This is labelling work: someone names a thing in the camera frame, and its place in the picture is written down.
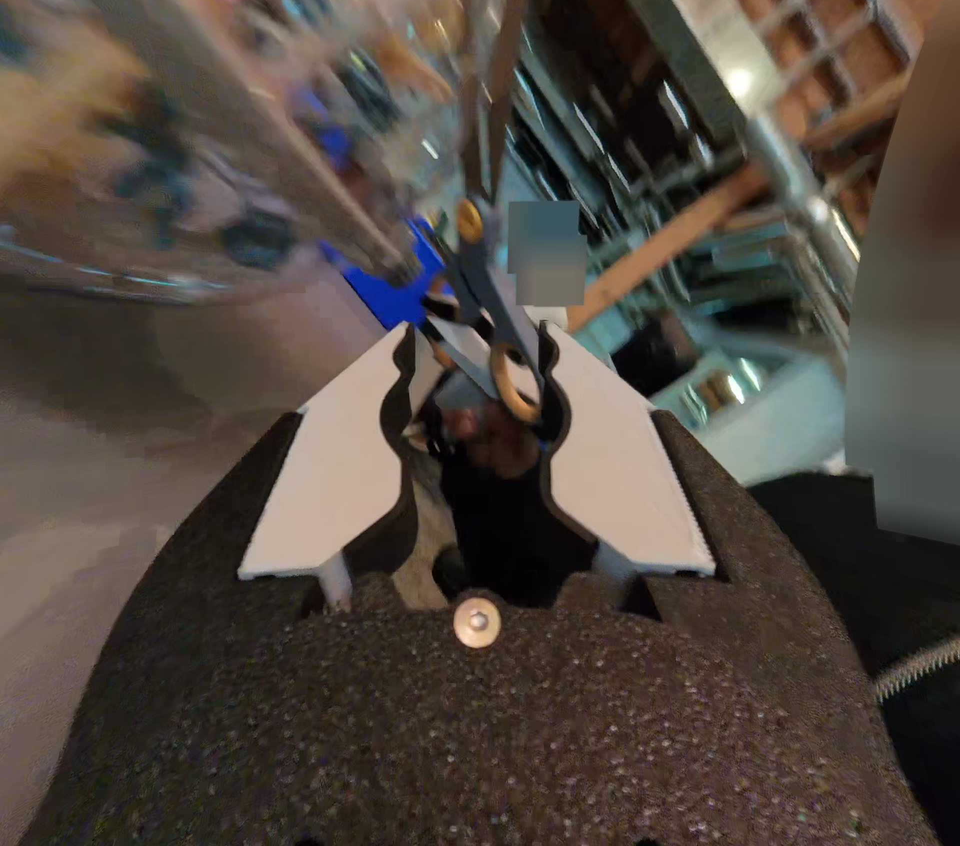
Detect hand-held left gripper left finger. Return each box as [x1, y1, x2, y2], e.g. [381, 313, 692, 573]
[238, 323, 418, 613]

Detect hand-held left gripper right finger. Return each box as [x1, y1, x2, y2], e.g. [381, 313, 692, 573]
[538, 321, 719, 578]

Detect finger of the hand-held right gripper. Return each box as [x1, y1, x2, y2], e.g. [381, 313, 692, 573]
[420, 317, 502, 403]

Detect grey handled scissors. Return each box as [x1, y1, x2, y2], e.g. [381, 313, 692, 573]
[420, 0, 550, 425]

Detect person's right hand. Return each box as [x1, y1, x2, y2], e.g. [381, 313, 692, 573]
[446, 403, 545, 479]

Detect blue plastic bin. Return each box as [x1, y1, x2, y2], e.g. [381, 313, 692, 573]
[318, 216, 459, 329]

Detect person's black jacket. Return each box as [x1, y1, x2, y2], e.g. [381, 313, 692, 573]
[750, 471, 960, 846]

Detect clear maze puzzle ball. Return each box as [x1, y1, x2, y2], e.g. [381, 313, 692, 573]
[0, 0, 481, 307]

